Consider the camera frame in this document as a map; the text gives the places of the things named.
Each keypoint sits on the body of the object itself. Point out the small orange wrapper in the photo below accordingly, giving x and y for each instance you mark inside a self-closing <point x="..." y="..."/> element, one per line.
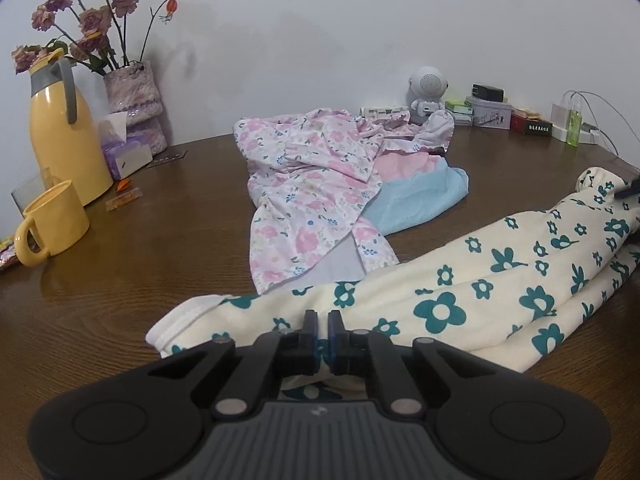
<point x="122" y="184"/>

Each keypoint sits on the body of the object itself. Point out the dried rose bouquet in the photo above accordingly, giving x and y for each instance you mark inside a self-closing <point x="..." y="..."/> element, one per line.
<point x="92" y="20"/>

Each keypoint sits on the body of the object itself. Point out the clear drinking glass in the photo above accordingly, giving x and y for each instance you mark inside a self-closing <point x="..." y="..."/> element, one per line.
<point x="22" y="195"/>

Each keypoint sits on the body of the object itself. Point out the green liquid bottle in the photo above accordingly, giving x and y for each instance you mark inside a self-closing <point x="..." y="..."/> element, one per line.
<point x="575" y="130"/>

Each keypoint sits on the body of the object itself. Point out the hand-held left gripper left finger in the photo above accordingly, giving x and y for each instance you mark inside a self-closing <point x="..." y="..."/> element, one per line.
<point x="310" y="332"/>

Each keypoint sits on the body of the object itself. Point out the white power strip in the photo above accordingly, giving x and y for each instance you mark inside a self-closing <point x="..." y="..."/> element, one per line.
<point x="595" y="137"/>

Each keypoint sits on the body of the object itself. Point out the yellow mug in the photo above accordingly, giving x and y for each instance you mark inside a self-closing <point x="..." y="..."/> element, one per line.
<point x="55" y="220"/>

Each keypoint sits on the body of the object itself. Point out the small tan box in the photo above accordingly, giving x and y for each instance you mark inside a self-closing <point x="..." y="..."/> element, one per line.
<point x="527" y="112"/>

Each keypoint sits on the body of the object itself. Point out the white robot speaker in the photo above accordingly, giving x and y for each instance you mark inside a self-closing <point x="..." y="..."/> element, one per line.
<point x="427" y="82"/>

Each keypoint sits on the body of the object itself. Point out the colourful snack packet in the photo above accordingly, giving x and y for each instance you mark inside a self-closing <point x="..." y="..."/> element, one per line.
<point x="9" y="255"/>

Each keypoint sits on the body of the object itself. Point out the yellow thermos jug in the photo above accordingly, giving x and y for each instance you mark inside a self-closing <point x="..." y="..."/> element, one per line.
<point x="60" y="135"/>

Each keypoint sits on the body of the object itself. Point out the white plug strip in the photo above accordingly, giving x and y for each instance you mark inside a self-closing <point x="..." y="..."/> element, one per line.
<point x="382" y="111"/>

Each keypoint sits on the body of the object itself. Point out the pink fuzzy vase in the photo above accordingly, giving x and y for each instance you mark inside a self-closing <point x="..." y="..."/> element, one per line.
<point x="132" y="90"/>

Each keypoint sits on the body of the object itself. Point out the orange snack wrapper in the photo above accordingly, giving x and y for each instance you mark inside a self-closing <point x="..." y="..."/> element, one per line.
<point x="122" y="199"/>

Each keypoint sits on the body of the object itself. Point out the lilac ruffled garment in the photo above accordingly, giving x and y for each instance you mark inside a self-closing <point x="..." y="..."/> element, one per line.
<point x="435" y="127"/>

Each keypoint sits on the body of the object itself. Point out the white charger block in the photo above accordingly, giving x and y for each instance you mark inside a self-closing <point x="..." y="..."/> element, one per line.
<point x="560" y="116"/>

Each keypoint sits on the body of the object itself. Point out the black power adapter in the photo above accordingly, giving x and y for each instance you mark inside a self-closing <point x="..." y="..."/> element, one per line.
<point x="487" y="92"/>

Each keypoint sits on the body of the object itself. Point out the purple tissue box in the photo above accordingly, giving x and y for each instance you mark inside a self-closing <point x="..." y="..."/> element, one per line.
<point x="125" y="155"/>

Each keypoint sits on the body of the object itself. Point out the grey tin box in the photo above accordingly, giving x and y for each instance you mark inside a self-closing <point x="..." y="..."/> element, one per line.
<point x="492" y="116"/>

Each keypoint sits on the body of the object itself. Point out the light blue garment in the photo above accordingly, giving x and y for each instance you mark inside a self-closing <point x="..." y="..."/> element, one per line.
<point x="420" y="195"/>

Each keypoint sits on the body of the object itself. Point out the dark red box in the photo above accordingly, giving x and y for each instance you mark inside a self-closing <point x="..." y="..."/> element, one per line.
<point x="531" y="126"/>

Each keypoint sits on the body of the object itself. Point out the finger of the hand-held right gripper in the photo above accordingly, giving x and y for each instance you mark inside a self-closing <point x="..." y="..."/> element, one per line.
<point x="631" y="187"/>

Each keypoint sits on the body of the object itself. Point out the cream garment with teal flowers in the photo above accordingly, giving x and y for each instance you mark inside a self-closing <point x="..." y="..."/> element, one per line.
<point x="450" y="285"/>

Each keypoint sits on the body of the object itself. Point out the pink floral garment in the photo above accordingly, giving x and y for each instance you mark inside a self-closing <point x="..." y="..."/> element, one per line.
<point x="300" y="200"/>

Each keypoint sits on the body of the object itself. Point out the stack of green boxes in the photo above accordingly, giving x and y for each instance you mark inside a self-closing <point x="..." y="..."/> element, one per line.
<point x="459" y="110"/>

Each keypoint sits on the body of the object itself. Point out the plain pink garment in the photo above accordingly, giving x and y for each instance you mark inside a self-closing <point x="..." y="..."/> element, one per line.
<point x="405" y="165"/>

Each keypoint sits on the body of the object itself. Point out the dark flat card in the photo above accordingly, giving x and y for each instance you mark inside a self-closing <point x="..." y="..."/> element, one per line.
<point x="167" y="158"/>

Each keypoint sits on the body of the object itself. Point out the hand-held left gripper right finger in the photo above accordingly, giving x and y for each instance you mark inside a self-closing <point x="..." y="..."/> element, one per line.
<point x="335" y="332"/>

